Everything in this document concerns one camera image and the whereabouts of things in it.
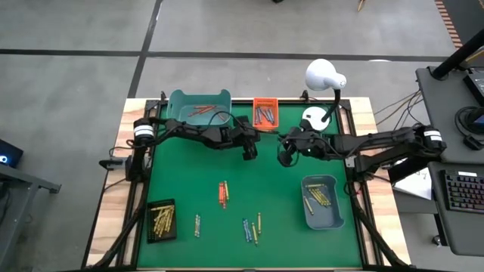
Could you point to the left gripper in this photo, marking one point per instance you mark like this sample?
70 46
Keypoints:
238 138

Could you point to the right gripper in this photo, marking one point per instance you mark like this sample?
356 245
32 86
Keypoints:
314 145

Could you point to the blue-violet crayon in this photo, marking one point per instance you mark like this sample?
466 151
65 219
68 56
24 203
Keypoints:
272 115

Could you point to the orange-red crayon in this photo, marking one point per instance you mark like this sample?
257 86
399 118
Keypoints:
196 112

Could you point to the large teal plastic bin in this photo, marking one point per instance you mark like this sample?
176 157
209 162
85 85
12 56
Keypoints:
177 104

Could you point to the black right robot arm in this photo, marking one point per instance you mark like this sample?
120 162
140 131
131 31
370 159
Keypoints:
378 141

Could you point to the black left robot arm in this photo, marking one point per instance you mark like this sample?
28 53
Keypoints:
189 134

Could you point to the orange mesh basket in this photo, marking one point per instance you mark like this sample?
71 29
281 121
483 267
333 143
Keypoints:
265 102

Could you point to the white gooseneck desk lamp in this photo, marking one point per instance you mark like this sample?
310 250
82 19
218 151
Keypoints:
321 75

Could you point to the small blue-grey plastic bin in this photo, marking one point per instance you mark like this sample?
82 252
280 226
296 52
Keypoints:
325 221

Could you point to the green felt mat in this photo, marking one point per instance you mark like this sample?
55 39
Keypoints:
211 253

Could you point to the black support bar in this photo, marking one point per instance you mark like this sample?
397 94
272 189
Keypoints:
408 168

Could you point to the black plastic tray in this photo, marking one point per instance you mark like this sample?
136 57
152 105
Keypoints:
151 236

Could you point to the black table clamp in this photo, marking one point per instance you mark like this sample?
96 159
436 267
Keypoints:
111 163

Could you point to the wooden stick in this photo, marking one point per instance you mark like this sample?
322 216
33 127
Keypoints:
362 4

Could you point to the grey desk top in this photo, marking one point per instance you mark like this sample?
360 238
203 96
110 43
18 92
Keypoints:
442 109

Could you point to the black headphones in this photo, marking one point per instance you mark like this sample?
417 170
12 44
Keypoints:
459 122

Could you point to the desk caster wheel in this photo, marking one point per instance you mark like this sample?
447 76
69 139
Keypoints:
437 240

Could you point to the backlit black keyboard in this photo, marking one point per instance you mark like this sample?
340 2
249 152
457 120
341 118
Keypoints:
465 192

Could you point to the black pole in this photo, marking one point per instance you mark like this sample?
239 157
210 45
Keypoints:
457 56

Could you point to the black screen device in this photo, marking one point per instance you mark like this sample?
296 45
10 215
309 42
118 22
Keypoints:
477 88

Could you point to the grey keyboard shelf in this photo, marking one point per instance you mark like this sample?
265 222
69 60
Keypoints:
465 234

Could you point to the grey side table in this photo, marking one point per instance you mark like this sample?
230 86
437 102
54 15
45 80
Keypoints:
38 183

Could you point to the black floor mat orange stripes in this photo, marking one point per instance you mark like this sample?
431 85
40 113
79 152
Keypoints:
469 15

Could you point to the black box with blue light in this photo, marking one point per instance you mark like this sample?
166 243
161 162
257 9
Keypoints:
13 151

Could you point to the black aluminium table frame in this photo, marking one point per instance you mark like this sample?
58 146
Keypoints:
242 101

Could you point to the silver mounting bracket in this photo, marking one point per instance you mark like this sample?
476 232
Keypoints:
349 161

